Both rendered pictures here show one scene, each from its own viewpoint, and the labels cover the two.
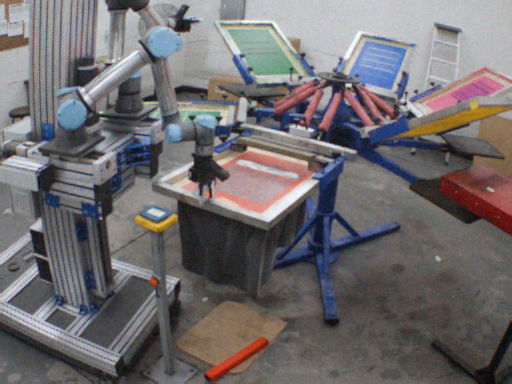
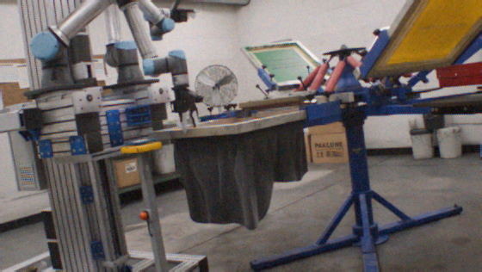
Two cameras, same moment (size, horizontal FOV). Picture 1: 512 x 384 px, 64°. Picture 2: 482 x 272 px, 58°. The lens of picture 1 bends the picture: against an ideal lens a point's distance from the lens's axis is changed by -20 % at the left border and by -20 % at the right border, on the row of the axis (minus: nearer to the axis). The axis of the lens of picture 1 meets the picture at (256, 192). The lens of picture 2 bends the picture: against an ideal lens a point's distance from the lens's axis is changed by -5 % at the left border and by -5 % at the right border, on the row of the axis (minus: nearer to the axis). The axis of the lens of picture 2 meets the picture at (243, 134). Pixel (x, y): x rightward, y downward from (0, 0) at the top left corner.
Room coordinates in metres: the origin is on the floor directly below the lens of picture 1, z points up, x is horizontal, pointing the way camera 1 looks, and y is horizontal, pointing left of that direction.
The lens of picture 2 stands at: (-0.06, -0.52, 1.09)
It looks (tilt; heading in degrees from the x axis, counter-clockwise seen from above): 4 degrees down; 14
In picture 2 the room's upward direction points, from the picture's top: 8 degrees counter-clockwise
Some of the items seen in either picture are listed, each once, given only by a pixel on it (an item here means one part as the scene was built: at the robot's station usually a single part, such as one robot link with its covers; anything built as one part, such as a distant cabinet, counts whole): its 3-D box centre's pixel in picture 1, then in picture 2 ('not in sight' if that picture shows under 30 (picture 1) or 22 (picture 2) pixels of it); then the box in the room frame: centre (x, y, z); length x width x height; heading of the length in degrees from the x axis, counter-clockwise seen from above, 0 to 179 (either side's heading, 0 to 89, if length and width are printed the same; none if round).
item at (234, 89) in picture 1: (279, 106); not in sight; (3.65, -0.13, 0.91); 1.34 x 0.40 x 0.08; 32
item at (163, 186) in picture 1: (253, 174); (247, 120); (2.15, 0.02, 0.97); 0.79 x 0.58 x 0.04; 152
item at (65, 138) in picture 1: (70, 129); (56, 77); (1.71, 0.76, 1.31); 0.15 x 0.15 x 0.10
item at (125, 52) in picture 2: (128, 76); (126, 52); (2.19, 0.64, 1.42); 0.13 x 0.12 x 0.14; 51
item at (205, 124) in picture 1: (204, 130); (177, 63); (1.83, 0.21, 1.28); 0.09 x 0.08 x 0.11; 116
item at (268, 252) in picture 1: (283, 236); (280, 169); (2.00, -0.14, 0.74); 0.46 x 0.04 x 0.42; 152
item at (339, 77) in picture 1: (330, 167); (355, 144); (3.08, -0.49, 0.67); 0.39 x 0.39 x 1.35
